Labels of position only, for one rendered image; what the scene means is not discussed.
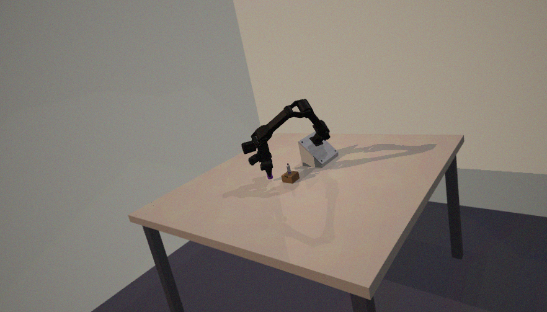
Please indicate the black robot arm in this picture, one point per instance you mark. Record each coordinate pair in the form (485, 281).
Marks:
(261, 136)

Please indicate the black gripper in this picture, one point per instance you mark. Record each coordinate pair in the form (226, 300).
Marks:
(266, 161)

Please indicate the brown square block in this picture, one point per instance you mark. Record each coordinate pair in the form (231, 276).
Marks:
(290, 178)

